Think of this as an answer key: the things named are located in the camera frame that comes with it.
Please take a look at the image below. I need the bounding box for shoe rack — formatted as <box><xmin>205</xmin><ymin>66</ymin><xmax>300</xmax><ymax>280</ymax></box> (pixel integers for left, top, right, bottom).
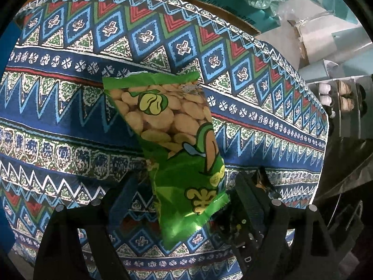
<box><xmin>308</xmin><ymin>75</ymin><xmax>372</xmax><ymax>139</ymax></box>

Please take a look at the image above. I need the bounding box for blue patterned tablecloth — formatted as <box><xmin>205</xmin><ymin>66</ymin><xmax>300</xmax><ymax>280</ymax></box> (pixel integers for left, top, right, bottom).
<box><xmin>1</xmin><ymin>0</ymin><xmax>328</xmax><ymax>279</ymax></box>

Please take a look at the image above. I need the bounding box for blue cardboard box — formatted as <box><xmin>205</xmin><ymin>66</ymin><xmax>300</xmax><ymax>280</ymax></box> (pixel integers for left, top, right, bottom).
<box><xmin>0</xmin><ymin>20</ymin><xmax>21</xmax><ymax>76</ymax></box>

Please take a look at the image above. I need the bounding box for green bean snack bag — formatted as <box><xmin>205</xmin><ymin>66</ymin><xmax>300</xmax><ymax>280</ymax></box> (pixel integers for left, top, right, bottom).
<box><xmin>102</xmin><ymin>71</ymin><xmax>229</xmax><ymax>249</ymax></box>

